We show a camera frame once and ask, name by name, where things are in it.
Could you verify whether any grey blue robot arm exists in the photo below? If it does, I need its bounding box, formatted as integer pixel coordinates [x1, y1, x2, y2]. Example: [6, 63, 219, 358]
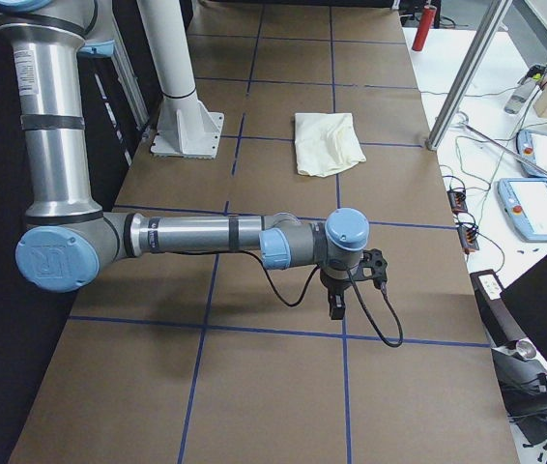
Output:
[0, 1, 371, 320]

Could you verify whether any silver metal cup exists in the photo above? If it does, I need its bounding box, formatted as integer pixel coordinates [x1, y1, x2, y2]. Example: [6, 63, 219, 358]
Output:
[513, 339, 537, 362]

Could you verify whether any orange black adapter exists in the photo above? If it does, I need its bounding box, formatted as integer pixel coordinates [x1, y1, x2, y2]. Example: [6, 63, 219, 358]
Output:
[457, 223, 479, 255]
[446, 189, 469, 215]

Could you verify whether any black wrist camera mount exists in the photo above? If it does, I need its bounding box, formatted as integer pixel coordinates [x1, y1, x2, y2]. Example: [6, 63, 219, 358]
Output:
[354, 248, 388, 289]

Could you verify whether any metal reacher grabber stick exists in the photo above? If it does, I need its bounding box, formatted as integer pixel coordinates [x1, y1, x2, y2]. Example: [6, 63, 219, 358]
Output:
[454, 122, 547, 178]

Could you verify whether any near blue teach pendant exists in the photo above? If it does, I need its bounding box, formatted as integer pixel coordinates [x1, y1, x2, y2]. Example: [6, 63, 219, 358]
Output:
[497, 178, 547, 242]

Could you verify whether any black box with label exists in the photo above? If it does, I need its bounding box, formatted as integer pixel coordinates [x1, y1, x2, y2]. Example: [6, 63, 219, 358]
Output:
[470, 270, 526, 347]

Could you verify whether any red cylinder bottle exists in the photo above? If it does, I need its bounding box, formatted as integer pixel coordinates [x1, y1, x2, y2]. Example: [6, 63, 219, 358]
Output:
[412, 4, 438, 52]

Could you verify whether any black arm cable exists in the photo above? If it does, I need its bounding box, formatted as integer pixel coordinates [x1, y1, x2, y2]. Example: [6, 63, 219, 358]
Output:
[248, 250, 404, 348]

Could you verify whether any aluminium frame post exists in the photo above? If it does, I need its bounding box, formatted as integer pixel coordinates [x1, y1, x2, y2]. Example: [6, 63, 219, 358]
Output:
[425, 0, 513, 151]

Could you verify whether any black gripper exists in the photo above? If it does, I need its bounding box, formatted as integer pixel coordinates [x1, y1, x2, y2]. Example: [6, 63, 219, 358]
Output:
[320, 269, 351, 320]

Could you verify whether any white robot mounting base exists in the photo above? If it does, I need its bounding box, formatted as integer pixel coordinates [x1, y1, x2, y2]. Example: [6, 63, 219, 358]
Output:
[138, 0, 224, 160]

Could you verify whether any orange black adapter near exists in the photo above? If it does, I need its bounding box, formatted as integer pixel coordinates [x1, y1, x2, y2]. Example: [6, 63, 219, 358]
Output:
[457, 223, 479, 255]

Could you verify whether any orange black adapter far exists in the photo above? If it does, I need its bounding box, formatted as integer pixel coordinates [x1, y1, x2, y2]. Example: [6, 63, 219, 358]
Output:
[446, 189, 469, 215]

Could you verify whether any cream long-sleeve cat shirt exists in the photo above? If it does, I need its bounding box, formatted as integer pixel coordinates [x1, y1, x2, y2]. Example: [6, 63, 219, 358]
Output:
[294, 112, 366, 178]

